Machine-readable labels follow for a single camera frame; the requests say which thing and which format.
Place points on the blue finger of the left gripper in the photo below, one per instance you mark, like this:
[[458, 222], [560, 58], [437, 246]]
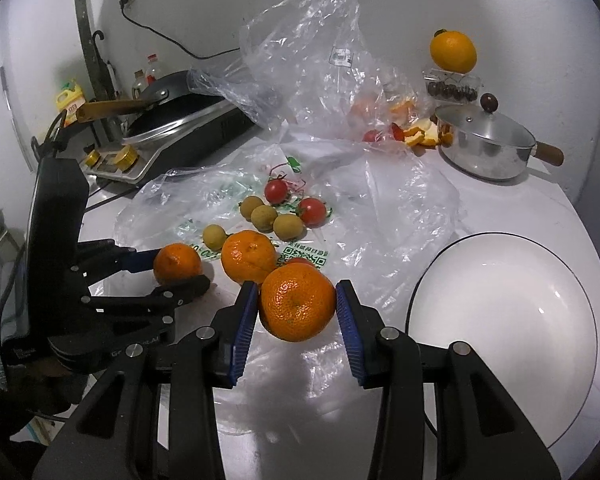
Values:
[[124, 315], [99, 259]]

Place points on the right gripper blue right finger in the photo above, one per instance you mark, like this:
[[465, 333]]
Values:
[[359, 326]]

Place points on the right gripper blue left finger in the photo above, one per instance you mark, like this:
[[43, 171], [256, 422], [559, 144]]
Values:
[[234, 326]]

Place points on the tangerine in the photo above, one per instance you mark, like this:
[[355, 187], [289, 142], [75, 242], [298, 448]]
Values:
[[248, 256], [297, 302], [176, 263]]

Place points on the longan fruit four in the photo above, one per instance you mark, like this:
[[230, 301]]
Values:
[[214, 237]]

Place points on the longan fruit three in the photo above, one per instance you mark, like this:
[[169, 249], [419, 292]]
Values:
[[288, 227]]

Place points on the longan fruit two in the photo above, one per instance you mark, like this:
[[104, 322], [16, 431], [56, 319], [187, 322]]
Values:
[[263, 217]]

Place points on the longan fruit one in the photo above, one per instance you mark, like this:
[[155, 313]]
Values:
[[248, 205]]

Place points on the cherry tomato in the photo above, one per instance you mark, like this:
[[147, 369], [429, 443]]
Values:
[[312, 212], [276, 191]]

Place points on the clear box of dark fruits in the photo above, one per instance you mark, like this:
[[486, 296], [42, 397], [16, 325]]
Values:
[[452, 87]]

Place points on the induction cooker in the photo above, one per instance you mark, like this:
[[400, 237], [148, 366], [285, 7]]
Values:
[[159, 141]]

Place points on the flat printed plastic bag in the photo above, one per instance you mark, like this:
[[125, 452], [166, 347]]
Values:
[[373, 216]]

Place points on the white round plate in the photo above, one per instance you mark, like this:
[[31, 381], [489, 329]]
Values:
[[525, 313]]

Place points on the yellow oil bottle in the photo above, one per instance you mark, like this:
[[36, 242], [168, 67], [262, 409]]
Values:
[[69, 99]]

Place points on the black frying pan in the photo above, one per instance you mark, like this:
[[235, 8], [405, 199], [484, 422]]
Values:
[[165, 100]]

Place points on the red cap bottle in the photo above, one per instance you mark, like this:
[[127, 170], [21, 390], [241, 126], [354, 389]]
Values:
[[154, 70]]

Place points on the orange peel pieces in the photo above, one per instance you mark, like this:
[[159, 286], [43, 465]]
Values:
[[420, 132]]

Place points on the steel saucepan with lid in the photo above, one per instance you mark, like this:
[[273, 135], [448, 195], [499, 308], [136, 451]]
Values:
[[487, 144]]

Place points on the crumpled clear plastic bag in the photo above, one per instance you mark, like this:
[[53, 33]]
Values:
[[305, 64]]

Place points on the large orange on box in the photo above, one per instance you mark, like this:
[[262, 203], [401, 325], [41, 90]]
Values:
[[453, 51]]

